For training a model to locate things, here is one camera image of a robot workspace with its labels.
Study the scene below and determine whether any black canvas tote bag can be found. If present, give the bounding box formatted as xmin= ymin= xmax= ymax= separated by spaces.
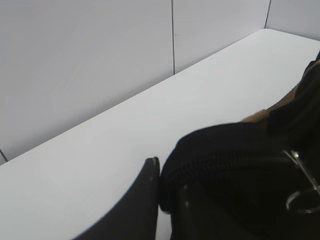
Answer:
xmin=159 ymin=58 xmax=320 ymax=240

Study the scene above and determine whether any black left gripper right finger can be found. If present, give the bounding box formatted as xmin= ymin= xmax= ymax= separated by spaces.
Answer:
xmin=171 ymin=185 xmax=250 ymax=240

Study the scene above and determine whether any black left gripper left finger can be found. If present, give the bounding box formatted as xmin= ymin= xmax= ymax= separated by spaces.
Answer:
xmin=76 ymin=157 xmax=160 ymax=240

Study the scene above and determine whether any metal zipper pull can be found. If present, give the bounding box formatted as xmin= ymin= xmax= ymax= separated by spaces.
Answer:
xmin=283 ymin=150 xmax=320 ymax=215

